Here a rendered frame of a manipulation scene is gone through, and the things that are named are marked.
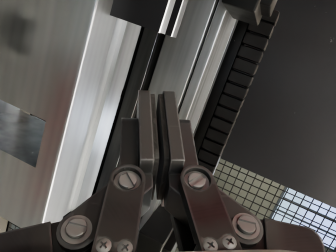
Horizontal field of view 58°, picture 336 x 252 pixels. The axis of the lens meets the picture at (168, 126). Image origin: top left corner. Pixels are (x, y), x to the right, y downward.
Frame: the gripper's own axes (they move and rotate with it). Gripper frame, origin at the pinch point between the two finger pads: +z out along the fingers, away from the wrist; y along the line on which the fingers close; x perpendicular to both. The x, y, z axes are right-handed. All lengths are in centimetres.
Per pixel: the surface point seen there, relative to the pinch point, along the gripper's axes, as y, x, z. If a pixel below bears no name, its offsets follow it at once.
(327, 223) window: 403, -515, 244
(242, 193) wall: 251, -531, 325
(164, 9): 0.5, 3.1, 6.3
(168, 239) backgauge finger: 5.1, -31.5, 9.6
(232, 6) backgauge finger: 9.6, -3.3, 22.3
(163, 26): 0.5, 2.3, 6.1
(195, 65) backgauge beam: 7.7, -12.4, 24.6
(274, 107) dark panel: 29, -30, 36
